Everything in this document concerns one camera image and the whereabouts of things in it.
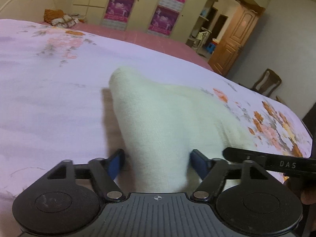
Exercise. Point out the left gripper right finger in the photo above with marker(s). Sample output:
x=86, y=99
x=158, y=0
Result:
x=212, y=172

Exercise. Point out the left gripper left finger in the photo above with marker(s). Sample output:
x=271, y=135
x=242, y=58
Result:
x=103, y=173

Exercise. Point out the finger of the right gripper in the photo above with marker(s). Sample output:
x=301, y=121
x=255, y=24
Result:
x=237, y=155

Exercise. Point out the pale green knit sweater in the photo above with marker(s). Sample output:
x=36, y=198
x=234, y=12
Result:
x=161, y=125

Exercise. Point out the person's right hand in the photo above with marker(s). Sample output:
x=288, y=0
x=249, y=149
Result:
x=303, y=189

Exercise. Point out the floral lilac bedspread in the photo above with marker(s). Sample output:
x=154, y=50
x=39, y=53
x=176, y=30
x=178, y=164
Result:
x=56, y=117

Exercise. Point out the dark wooden chair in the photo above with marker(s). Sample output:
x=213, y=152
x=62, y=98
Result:
x=267, y=83

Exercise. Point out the pink checked bed sheet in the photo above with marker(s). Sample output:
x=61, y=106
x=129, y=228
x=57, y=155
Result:
x=109, y=49

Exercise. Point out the open shelf unit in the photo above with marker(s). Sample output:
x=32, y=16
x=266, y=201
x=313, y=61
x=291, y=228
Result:
x=201, y=32

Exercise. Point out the brown wooden door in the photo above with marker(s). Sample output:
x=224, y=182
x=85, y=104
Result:
x=235, y=37

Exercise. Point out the lower right pink poster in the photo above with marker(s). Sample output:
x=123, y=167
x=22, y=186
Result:
x=163, y=21

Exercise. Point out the cream wardrobe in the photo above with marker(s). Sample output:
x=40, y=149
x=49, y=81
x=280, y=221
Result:
x=168, y=5

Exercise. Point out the lower left pink poster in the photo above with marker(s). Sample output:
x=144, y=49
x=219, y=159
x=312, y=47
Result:
x=119, y=10

